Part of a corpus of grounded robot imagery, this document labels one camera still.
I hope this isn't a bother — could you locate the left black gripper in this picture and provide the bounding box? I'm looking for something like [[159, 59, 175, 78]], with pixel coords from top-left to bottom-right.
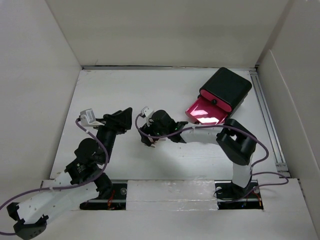
[[93, 107, 132, 163]]

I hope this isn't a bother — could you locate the small brown white eraser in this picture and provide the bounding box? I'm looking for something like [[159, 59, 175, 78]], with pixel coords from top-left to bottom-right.
[[146, 141, 156, 148]]

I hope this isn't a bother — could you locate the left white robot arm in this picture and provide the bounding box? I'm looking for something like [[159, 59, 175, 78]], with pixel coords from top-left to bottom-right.
[[4, 107, 133, 240]]

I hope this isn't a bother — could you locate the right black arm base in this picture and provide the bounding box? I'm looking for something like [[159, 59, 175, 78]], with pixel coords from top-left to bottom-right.
[[213, 181, 264, 210]]

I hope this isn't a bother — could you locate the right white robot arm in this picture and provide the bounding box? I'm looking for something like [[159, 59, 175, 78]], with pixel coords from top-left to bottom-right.
[[137, 107, 257, 198]]

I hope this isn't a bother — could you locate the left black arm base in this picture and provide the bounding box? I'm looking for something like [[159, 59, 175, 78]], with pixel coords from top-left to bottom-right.
[[79, 180, 128, 211]]

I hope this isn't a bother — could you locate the black drawer cabinet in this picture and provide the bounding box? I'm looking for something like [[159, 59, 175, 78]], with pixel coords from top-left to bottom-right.
[[199, 67, 252, 117]]

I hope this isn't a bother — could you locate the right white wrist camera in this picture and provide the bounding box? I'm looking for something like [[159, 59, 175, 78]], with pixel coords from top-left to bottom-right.
[[140, 106, 155, 127]]

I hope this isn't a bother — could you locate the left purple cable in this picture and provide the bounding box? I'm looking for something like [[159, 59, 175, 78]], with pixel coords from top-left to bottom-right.
[[0, 118, 111, 237]]

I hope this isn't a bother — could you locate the purple cable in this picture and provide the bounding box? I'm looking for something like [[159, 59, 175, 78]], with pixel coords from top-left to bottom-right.
[[0, 118, 111, 237], [134, 113, 290, 201]]

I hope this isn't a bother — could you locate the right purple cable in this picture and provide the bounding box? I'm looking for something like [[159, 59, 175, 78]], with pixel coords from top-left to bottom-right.
[[134, 113, 290, 201]]

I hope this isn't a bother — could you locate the aluminium rail right side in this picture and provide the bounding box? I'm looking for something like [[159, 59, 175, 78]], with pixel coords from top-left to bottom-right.
[[249, 69, 291, 178]]

